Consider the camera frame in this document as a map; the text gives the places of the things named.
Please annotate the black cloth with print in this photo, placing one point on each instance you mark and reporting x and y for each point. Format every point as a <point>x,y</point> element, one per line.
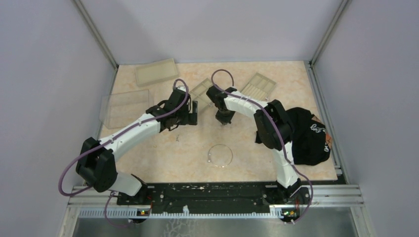
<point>309,137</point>

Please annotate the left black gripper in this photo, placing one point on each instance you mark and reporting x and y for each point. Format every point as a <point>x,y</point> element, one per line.
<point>190,118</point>

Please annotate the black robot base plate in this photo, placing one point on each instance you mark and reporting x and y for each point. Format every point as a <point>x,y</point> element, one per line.
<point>215,197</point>

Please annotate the clear plastic box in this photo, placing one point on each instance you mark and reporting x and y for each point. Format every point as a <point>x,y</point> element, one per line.
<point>121,109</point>

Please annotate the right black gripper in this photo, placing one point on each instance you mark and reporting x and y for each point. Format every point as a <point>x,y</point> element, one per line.
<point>223,120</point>

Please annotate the beige compartment jewelry tray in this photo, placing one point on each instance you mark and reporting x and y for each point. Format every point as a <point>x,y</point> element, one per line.
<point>198,93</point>

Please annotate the beige slotted ring tray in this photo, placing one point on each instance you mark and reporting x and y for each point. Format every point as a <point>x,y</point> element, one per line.
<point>259,87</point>

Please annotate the white slotted cable duct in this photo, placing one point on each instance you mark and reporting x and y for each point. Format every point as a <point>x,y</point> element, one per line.
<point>137,213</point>

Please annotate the silver wire bangle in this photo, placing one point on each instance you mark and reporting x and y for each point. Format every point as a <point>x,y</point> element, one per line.
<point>220,155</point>

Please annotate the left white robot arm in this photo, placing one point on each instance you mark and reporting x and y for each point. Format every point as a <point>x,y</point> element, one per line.
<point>97,165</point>

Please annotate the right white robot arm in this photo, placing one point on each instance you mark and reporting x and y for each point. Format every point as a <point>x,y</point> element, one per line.
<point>286,175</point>

